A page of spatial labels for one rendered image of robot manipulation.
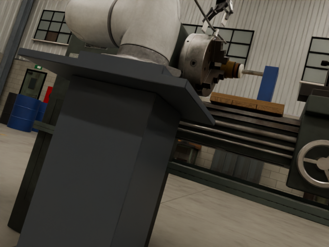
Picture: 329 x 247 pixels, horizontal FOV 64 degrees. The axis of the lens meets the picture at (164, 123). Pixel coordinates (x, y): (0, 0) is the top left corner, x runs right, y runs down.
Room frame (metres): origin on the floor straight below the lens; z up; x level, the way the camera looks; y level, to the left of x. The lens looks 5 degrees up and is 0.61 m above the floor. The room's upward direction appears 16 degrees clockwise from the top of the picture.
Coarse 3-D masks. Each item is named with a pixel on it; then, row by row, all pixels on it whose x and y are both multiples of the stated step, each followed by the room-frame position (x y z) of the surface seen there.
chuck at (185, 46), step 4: (188, 36) 1.28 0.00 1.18; (192, 36) 1.27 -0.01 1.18; (188, 40) 1.26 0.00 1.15; (184, 44) 1.25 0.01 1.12; (188, 44) 1.25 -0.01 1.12; (184, 48) 1.25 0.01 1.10; (180, 52) 1.25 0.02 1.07; (184, 52) 1.24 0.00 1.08; (180, 56) 1.25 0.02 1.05; (184, 56) 1.24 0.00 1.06; (180, 60) 1.25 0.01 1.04; (184, 60) 1.25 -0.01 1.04; (180, 64) 1.26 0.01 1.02; (184, 64) 1.25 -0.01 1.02; (180, 68) 1.26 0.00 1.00
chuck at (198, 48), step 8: (192, 40) 1.25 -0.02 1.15; (200, 40) 1.24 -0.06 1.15; (208, 40) 1.23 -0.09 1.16; (192, 48) 1.23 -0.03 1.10; (200, 48) 1.22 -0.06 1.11; (208, 48) 1.22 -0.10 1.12; (192, 56) 1.23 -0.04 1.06; (200, 56) 1.21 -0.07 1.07; (208, 56) 1.25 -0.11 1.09; (200, 64) 1.21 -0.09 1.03; (208, 64) 1.28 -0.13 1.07; (216, 64) 1.40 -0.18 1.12; (184, 72) 1.26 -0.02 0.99; (192, 72) 1.24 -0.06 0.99; (200, 72) 1.22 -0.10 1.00; (192, 80) 1.27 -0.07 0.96; (200, 80) 1.25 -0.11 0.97
